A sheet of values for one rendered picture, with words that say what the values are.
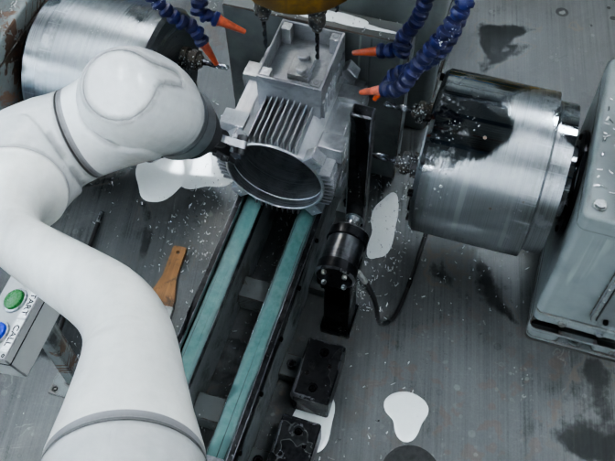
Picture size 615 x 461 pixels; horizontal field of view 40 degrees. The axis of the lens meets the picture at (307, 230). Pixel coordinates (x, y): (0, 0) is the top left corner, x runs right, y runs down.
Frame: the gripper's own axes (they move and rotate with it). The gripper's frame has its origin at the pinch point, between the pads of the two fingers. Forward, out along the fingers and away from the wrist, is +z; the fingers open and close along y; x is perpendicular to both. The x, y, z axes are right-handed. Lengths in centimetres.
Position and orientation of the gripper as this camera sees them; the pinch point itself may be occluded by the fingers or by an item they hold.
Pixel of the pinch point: (225, 149)
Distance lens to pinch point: 121.8
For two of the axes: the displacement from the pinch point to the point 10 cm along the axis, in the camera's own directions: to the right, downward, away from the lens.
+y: -9.5, -2.5, 1.7
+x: -2.5, 9.7, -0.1
